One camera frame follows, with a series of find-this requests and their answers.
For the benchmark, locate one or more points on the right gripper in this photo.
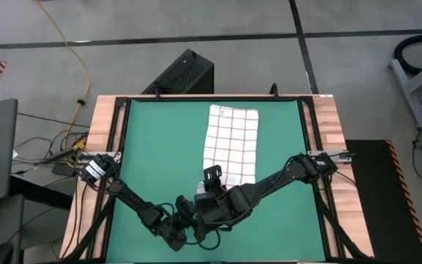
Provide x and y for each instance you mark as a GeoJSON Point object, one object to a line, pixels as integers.
{"type": "Point", "coordinates": [214, 201]}

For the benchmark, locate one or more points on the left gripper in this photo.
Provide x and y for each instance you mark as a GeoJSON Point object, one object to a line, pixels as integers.
{"type": "Point", "coordinates": [186, 212]}

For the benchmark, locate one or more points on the white red-checked towel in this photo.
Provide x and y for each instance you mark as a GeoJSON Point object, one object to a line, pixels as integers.
{"type": "Point", "coordinates": [233, 143]}

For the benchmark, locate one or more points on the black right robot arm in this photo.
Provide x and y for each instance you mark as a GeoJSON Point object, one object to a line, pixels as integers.
{"type": "Point", "coordinates": [269, 183]}

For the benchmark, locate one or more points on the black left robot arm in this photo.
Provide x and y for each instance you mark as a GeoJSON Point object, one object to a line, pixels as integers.
{"type": "Point", "coordinates": [134, 199]}

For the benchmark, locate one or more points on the green table mat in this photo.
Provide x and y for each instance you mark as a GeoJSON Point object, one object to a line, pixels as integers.
{"type": "Point", "coordinates": [152, 146]}

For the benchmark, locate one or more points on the black mat clamp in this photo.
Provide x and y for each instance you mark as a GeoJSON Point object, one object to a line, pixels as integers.
{"type": "Point", "coordinates": [274, 91]}
{"type": "Point", "coordinates": [157, 92]}

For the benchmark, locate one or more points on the yellow plug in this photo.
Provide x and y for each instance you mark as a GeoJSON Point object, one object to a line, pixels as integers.
{"type": "Point", "coordinates": [79, 144]}

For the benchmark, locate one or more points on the black power brick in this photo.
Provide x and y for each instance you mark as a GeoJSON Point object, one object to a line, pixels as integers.
{"type": "Point", "coordinates": [62, 169]}

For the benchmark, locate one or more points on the black computer tower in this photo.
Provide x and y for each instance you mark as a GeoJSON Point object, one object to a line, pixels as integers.
{"type": "Point", "coordinates": [181, 73]}

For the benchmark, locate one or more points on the large black orange-striped floor mat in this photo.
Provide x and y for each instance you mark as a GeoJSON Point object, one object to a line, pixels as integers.
{"type": "Point", "coordinates": [379, 201]}

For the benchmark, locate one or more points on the grey keyboard tray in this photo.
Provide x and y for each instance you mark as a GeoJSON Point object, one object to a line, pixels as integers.
{"type": "Point", "coordinates": [9, 220]}

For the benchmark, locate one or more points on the black computer mouse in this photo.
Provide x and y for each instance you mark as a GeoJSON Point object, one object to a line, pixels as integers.
{"type": "Point", "coordinates": [0, 254]}

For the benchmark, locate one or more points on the grey metal stand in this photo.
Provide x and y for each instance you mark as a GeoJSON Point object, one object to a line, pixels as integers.
{"type": "Point", "coordinates": [412, 91]}

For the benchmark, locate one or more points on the black table frame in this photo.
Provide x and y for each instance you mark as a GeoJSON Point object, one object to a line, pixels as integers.
{"type": "Point", "coordinates": [214, 98]}

